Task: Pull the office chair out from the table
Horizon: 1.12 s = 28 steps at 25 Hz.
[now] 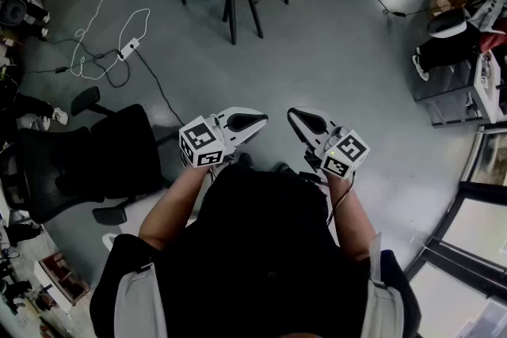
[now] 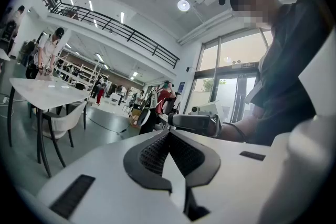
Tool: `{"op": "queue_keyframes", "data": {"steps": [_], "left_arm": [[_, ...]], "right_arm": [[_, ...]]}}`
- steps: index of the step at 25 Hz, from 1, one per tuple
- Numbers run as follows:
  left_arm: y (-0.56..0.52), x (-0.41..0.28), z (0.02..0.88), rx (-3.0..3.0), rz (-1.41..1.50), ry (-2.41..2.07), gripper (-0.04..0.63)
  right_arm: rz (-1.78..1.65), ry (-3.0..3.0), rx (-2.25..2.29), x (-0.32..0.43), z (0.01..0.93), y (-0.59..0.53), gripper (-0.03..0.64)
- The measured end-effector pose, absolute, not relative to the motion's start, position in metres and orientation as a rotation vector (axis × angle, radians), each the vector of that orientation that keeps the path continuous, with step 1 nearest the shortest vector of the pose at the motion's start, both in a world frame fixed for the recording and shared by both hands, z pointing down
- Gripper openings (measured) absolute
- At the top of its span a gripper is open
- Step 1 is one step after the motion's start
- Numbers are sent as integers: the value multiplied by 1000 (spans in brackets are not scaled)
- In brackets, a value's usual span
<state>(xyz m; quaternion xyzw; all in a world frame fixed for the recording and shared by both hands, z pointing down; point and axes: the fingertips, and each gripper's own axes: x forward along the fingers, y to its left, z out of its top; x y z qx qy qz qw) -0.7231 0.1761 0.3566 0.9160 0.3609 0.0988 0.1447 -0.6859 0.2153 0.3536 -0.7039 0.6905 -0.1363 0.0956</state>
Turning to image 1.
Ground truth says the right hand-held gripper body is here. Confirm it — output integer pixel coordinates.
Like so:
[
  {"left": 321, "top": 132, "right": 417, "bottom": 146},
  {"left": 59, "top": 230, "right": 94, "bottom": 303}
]
[{"left": 303, "top": 124, "right": 372, "bottom": 181}]

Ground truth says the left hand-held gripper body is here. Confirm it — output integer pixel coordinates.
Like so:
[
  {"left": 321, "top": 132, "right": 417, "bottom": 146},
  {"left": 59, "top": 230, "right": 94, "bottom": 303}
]
[{"left": 178, "top": 111, "right": 241, "bottom": 170}]

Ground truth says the person's right forearm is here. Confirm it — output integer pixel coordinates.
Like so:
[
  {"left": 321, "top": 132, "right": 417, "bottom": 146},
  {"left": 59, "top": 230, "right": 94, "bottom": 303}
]
[{"left": 325, "top": 174, "right": 382, "bottom": 263}]

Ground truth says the person's left forearm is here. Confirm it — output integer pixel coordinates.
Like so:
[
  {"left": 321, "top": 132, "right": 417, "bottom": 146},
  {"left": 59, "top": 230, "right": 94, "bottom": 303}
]
[{"left": 137, "top": 164, "right": 217, "bottom": 250}]

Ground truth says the black office chair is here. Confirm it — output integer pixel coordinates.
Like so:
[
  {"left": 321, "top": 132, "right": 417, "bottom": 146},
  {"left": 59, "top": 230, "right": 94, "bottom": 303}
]
[{"left": 15, "top": 85, "right": 164, "bottom": 227}]

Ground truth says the white cabinet with black top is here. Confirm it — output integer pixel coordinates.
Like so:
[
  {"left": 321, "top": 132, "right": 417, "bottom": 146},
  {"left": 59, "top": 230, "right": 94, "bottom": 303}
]
[{"left": 414, "top": 50, "right": 501, "bottom": 128}]

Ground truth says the white power strip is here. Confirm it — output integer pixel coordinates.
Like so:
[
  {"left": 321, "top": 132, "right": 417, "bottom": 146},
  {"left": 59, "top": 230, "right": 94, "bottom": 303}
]
[{"left": 117, "top": 36, "right": 141, "bottom": 61}]

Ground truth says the person's black shirt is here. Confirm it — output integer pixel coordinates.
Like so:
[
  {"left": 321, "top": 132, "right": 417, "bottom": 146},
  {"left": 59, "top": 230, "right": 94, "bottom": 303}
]
[{"left": 89, "top": 164, "right": 421, "bottom": 338}]

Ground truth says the black-framed glass door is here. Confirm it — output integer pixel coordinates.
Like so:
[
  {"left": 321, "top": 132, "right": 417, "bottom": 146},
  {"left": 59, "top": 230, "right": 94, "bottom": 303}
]
[{"left": 403, "top": 122, "right": 507, "bottom": 338}]

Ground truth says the wooden crate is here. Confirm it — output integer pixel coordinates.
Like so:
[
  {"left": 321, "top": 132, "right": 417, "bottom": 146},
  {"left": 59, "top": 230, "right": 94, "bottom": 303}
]
[{"left": 33, "top": 251, "right": 93, "bottom": 314}]

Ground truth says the black round stool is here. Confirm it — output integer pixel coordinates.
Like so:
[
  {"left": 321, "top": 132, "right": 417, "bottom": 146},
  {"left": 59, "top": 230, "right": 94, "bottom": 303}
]
[{"left": 0, "top": 0, "right": 27, "bottom": 28}]

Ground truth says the right hand-held gripper cable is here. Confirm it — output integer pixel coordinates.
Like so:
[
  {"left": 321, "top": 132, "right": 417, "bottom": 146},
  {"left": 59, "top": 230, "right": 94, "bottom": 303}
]
[{"left": 326, "top": 173, "right": 356, "bottom": 226}]

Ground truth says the black floor cable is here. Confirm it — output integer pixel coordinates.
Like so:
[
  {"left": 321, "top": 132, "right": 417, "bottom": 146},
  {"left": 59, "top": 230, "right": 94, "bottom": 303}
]
[{"left": 134, "top": 49, "right": 187, "bottom": 128}]

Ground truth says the white looped cable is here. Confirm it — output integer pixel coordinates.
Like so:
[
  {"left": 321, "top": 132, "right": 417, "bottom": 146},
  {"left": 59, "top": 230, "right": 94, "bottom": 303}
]
[{"left": 70, "top": 0, "right": 151, "bottom": 82}]

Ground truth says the grey backpack strap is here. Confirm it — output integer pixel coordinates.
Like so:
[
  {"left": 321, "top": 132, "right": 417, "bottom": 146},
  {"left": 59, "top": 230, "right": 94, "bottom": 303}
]
[
  {"left": 113, "top": 263, "right": 170, "bottom": 338},
  {"left": 358, "top": 233, "right": 406, "bottom": 338}
]

